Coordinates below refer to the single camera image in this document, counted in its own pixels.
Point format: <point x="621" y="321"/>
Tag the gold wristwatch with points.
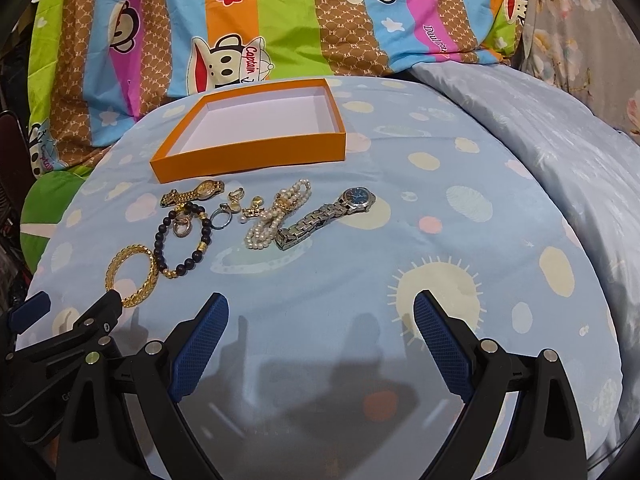
<point x="203" y="191"/>

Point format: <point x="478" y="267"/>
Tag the green cushion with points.
<point x="44" y="206"/>

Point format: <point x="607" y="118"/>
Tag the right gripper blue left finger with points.
<point x="159" y="375"/>

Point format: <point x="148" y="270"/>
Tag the floral grey curtain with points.
<point x="587" y="49"/>

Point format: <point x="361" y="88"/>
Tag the orange shallow cardboard box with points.
<point x="257" y="126"/>

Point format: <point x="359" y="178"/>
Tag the gold pearl charm earring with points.
<point x="253" y="211"/>

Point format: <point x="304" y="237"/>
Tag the colourful monkey print quilt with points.
<point x="98" y="66"/>

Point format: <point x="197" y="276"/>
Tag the silver wristwatch blue dial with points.
<point x="352" y="201"/>

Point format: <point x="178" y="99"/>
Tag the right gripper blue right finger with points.
<point x="544" y="439"/>

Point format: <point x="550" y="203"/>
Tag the pale blue duvet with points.
<point x="591" y="172"/>

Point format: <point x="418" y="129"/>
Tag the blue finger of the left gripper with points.
<point x="96" y="322"/>
<point x="24" y="316"/>

